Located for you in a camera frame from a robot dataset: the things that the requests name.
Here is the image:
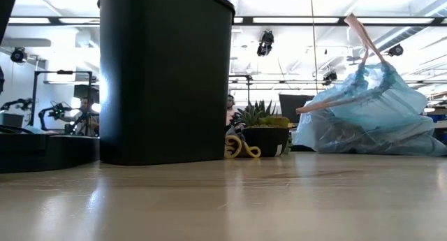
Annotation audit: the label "black bin with blue liner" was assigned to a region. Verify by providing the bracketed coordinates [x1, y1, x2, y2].
[292, 12, 447, 157]

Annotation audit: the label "black rig bar with lights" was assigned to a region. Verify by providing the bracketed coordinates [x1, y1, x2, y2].
[6, 15, 447, 27]

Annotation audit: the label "person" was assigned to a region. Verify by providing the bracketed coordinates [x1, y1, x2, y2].
[68, 96, 101, 137]
[225, 94, 239, 127]

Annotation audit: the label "neighbour rig black frame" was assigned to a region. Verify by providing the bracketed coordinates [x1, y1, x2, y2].
[29, 68, 101, 137]
[228, 73, 254, 104]

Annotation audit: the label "potted succulent plant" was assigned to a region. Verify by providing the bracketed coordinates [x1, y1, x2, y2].
[233, 99, 291, 159]

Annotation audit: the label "black hanging camera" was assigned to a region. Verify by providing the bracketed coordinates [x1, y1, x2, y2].
[9, 46, 28, 64]
[256, 29, 276, 58]
[321, 70, 339, 84]
[387, 43, 406, 58]

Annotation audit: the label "blue storage bins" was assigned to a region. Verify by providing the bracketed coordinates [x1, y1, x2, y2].
[432, 113, 447, 145]

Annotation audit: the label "black plastic trash bin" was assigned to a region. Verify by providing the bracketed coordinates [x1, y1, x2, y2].
[96, 0, 236, 167]

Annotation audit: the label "thin hanging cable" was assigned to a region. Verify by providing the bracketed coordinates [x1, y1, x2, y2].
[308, 0, 319, 97]

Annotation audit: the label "black computer monitor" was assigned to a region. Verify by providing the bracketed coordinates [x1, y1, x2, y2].
[278, 93, 316, 125]

